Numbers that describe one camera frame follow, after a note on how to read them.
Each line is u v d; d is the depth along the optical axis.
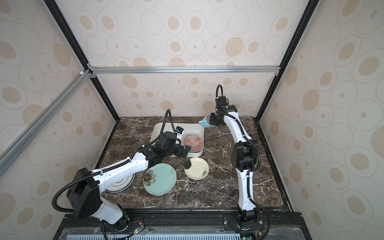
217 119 0.84
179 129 0.71
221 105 0.76
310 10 0.69
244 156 0.58
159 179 0.89
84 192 0.42
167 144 0.62
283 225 0.73
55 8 0.68
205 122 0.90
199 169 0.93
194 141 1.00
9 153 0.51
